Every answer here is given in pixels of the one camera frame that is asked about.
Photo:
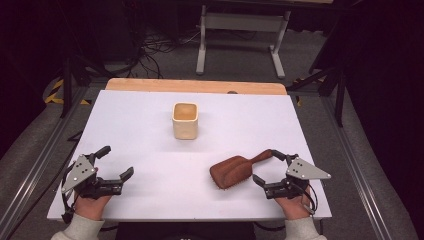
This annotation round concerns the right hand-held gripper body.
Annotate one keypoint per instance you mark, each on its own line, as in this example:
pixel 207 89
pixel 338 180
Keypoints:
pixel 300 171

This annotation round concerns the aluminium rail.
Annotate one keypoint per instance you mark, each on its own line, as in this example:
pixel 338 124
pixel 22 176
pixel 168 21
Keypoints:
pixel 358 173
pixel 36 170

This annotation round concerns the white metal desk frame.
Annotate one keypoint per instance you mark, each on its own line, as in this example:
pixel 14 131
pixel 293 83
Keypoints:
pixel 243 22

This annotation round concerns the cream square cup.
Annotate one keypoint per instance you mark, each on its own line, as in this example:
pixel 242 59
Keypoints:
pixel 185 128

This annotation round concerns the person's left hand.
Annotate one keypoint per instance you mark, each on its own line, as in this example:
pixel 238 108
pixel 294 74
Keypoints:
pixel 90 207

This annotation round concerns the black metal stand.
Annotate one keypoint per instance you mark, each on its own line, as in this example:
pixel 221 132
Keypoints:
pixel 68 86
pixel 339 96

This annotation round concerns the person's right hand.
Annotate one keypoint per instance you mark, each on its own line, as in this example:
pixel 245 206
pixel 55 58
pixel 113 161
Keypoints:
pixel 295 208

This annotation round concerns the yellow black hazard tape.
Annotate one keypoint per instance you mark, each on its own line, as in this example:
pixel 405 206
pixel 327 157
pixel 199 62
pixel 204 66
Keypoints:
pixel 55 91

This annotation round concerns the brown wooden hairbrush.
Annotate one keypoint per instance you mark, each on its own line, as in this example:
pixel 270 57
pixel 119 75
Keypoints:
pixel 233 170

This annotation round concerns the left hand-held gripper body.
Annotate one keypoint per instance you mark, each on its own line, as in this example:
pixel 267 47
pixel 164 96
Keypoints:
pixel 88 183

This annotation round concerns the person's dark clothing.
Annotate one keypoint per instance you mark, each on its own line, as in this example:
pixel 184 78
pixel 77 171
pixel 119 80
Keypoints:
pixel 185 231

